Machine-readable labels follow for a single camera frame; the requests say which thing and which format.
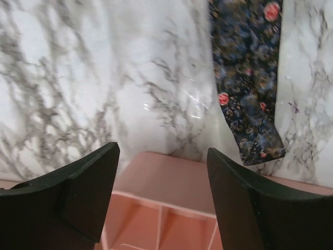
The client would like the dark floral necktie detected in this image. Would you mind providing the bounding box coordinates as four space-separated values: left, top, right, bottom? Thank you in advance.
209 1 286 166

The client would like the pink divided organizer tray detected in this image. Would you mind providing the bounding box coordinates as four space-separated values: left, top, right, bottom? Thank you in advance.
101 152 332 249

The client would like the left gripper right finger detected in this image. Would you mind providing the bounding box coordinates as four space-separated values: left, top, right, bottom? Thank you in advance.
207 148 332 249

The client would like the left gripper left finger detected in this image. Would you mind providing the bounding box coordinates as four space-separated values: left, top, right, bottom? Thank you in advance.
1 142 120 250

